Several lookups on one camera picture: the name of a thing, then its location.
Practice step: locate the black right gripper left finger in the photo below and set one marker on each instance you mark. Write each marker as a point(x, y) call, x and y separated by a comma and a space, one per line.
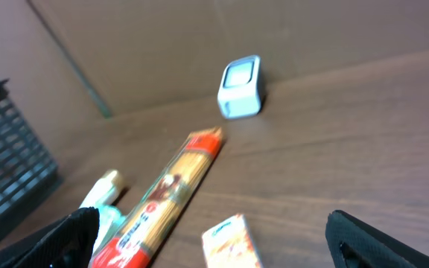
point(67, 242)

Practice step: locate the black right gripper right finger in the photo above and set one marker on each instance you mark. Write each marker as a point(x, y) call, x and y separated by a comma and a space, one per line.
point(355, 244)

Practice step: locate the teal tissue packet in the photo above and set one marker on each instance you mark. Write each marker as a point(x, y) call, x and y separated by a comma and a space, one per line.
point(110, 220)

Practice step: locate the orange spaghetti packet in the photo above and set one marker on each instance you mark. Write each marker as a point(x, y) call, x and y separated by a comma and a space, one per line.
point(148, 224)

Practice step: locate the white barcode scanner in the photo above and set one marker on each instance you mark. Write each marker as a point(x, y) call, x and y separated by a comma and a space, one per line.
point(240, 93)

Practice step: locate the white gold tube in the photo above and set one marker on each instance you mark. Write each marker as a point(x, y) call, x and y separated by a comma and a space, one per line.
point(106, 190)

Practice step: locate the grey plastic mesh basket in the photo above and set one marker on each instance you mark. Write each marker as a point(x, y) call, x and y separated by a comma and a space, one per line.
point(28, 172)

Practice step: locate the orange white carton box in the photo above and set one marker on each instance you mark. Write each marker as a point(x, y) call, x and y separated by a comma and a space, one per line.
point(229, 244)

